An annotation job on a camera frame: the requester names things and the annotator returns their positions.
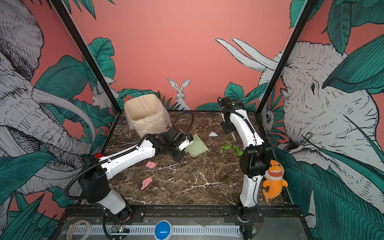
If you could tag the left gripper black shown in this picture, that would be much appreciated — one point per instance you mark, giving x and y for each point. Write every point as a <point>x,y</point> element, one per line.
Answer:
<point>182,154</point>

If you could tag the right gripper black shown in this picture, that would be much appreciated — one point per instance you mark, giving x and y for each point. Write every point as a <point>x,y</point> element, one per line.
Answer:
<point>226,130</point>

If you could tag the light green dustpan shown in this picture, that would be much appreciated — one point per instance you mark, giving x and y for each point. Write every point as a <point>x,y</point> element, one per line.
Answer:
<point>197,147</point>

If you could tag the cream trash bin with bag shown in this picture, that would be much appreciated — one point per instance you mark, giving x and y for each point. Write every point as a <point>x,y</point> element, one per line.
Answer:
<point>147,115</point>

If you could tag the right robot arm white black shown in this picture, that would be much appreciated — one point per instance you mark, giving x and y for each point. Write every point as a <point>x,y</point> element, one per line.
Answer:
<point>255,160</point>

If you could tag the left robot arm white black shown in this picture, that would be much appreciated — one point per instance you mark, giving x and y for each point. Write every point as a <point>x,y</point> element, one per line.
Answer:
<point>92,182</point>

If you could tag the white paper scrap far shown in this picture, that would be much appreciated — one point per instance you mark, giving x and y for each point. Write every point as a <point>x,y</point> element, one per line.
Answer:
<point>213,134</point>

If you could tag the green paper scrap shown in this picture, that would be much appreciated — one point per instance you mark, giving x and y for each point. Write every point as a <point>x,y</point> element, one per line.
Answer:
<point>238,150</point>
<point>226,147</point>

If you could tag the pink paper scrap upper left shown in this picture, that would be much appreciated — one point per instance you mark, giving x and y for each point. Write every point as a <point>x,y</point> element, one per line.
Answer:
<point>151,165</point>

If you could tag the pink paper scrap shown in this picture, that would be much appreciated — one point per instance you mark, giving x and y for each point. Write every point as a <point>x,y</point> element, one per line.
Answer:
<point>151,165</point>
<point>146,182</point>

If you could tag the green paper scrap far right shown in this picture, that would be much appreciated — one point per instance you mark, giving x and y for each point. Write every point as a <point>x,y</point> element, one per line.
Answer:
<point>238,150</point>

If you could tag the pink paper scrap lower left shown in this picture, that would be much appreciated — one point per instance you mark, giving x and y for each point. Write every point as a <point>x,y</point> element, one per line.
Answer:
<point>146,182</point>

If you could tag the orange plush toy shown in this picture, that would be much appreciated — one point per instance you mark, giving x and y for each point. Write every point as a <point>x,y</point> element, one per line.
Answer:
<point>274,181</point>

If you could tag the blue round button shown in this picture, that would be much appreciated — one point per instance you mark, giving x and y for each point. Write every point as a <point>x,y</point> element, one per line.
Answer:
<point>163,230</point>

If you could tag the white slotted cable duct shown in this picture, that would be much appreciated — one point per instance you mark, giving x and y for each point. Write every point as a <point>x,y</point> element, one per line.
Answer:
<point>180,230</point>

